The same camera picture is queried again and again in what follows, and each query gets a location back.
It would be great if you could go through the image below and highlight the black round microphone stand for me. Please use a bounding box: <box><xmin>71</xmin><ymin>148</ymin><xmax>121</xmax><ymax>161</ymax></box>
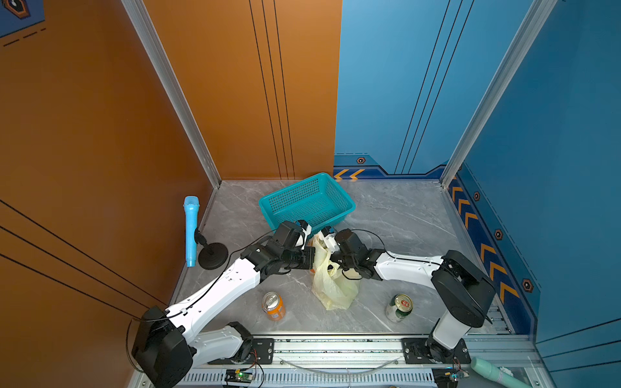
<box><xmin>194</xmin><ymin>229</ymin><xmax>229</xmax><ymax>270</ymax></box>

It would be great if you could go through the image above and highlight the light blue microphone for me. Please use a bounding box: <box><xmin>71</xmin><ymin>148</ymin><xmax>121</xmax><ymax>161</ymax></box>
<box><xmin>184</xmin><ymin>196</ymin><xmax>200</xmax><ymax>268</ymax></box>

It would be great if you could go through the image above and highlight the orange soda can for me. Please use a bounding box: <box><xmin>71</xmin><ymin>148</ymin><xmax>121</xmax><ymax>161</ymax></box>
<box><xmin>262</xmin><ymin>292</ymin><xmax>286</xmax><ymax>321</ymax></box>

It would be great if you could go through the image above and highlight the right small circuit board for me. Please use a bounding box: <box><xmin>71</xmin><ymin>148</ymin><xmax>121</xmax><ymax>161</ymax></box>
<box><xmin>432</xmin><ymin>369</ymin><xmax>470</xmax><ymax>388</ymax></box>

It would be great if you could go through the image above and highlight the mint green handle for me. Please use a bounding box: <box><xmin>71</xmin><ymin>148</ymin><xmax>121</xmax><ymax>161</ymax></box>
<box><xmin>471</xmin><ymin>357</ymin><xmax>530</xmax><ymax>388</ymax></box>

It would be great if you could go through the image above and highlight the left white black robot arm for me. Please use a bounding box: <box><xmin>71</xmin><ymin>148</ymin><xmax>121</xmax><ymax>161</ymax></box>
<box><xmin>131</xmin><ymin>220</ymin><xmax>315</xmax><ymax>387</ymax></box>

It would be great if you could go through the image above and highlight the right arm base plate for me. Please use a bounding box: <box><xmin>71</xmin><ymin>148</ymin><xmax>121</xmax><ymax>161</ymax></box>
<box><xmin>401</xmin><ymin>337</ymin><xmax>472</xmax><ymax>365</ymax></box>

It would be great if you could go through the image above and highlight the small green circuit board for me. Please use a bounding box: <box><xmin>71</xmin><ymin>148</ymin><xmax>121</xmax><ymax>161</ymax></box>
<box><xmin>223</xmin><ymin>370</ymin><xmax>256</xmax><ymax>387</ymax></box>

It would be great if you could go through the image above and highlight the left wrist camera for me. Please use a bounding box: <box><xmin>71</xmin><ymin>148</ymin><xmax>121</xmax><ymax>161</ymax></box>
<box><xmin>296</xmin><ymin>220</ymin><xmax>312</xmax><ymax>250</ymax></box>

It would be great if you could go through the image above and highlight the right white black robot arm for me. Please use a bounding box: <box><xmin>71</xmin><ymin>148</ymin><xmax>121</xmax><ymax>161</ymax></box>
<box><xmin>325</xmin><ymin>227</ymin><xmax>496</xmax><ymax>364</ymax></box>

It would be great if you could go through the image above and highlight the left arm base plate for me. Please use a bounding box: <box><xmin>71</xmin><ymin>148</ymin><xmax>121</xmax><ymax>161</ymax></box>
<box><xmin>209</xmin><ymin>338</ymin><xmax>275</xmax><ymax>365</ymax></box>

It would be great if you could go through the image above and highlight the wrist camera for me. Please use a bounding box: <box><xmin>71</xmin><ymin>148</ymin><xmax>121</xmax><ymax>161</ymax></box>
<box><xmin>296</xmin><ymin>220</ymin><xmax>312</xmax><ymax>250</ymax></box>
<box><xmin>319</xmin><ymin>226</ymin><xmax>340</xmax><ymax>253</ymax></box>

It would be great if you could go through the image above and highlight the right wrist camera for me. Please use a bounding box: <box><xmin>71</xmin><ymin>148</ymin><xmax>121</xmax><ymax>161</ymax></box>
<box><xmin>319</xmin><ymin>226</ymin><xmax>340</xmax><ymax>253</ymax></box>

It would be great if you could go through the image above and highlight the teal plastic basket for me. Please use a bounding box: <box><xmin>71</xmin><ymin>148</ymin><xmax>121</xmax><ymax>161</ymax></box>
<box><xmin>259</xmin><ymin>173</ymin><xmax>356</xmax><ymax>233</ymax></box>

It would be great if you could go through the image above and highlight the cream plastic bag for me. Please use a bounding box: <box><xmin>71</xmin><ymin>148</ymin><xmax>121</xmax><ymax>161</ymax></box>
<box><xmin>310</xmin><ymin>232</ymin><xmax>361</xmax><ymax>310</ymax></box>

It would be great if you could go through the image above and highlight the green beer can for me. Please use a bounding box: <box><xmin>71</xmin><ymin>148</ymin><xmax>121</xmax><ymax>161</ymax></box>
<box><xmin>385</xmin><ymin>294</ymin><xmax>413</xmax><ymax>323</ymax></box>

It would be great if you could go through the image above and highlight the aluminium front rail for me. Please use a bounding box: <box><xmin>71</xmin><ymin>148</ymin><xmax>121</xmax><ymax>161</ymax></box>
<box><xmin>176</xmin><ymin>333</ymin><xmax>554</xmax><ymax>387</ymax></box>

